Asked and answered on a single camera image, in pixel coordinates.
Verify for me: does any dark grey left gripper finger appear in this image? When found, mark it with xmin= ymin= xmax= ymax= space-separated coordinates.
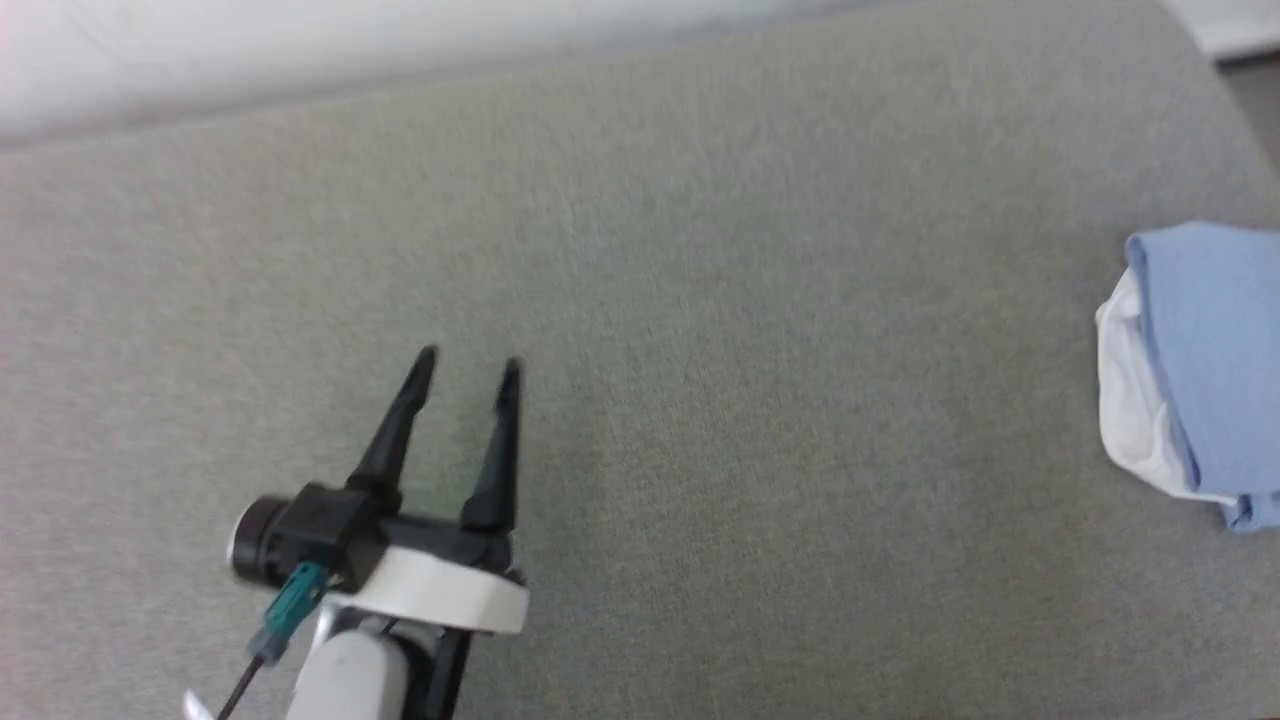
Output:
xmin=461 ymin=357 xmax=523 ymax=534
xmin=346 ymin=346 xmax=439 ymax=492

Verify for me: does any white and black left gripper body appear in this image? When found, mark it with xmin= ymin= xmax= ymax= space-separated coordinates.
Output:
xmin=329 ymin=515 xmax=530 ymax=635

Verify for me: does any light blue and white garment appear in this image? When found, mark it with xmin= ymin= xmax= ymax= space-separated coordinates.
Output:
xmin=1095 ymin=222 xmax=1280 ymax=533

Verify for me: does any grey-green fabric sofa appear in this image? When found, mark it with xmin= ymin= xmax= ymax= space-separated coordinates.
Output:
xmin=0 ymin=0 xmax=1280 ymax=720

